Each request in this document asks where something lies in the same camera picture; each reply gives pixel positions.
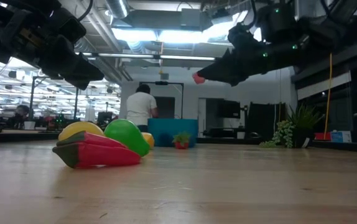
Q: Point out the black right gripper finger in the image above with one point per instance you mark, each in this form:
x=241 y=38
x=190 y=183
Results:
x=231 y=70

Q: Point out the blue cardboard box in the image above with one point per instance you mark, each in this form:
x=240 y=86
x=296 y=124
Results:
x=341 y=136

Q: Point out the blue plastic tupperware container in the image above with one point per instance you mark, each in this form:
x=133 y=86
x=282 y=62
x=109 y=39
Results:
x=166 y=133

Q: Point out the green toy pear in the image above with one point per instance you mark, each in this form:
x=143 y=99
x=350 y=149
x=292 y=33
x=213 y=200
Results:
x=125 y=133

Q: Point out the yellow toy lemon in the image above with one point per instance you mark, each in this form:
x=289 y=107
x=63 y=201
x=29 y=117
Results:
x=79 y=127

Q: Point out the black gantry frame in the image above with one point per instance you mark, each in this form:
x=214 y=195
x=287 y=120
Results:
x=166 y=83
x=31 y=99

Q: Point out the yellow toy banana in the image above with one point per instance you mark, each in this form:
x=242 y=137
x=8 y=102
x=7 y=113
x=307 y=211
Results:
x=149 y=140

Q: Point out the black wall television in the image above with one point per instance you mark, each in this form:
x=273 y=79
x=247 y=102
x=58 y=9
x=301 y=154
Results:
x=228 y=109

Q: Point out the person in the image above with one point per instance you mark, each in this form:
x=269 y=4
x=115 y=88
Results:
x=141 y=107
x=21 y=113

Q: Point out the green potted artificial plant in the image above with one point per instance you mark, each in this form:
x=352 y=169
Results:
x=301 y=130

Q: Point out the red box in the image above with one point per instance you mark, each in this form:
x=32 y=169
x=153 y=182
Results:
x=321 y=136

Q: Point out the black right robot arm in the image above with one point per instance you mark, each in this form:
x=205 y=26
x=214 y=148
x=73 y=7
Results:
x=352 y=18

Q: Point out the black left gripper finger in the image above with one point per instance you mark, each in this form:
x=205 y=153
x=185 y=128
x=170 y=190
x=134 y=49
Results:
x=76 y=68
x=80 y=84

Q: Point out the white pot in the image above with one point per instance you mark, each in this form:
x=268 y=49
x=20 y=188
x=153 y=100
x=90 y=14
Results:
x=29 y=124

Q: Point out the black standing panel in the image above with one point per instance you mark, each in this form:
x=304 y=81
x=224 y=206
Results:
x=265 y=119

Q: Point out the leafy red toy strawberry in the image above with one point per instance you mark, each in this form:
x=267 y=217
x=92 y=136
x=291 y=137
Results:
x=181 y=142

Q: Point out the long ceiling light fixture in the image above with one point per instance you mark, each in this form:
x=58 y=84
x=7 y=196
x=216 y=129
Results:
x=166 y=57

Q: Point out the silver ceiling duct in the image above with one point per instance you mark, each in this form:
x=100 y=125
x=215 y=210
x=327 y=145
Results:
x=117 y=7

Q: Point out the red toy chili pepper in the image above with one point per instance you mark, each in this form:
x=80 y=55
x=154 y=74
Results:
x=104 y=155

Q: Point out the black aluminium table frame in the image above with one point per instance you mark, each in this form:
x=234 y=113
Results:
x=337 y=146

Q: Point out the small black monitor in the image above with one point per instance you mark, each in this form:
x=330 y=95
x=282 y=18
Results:
x=104 y=117

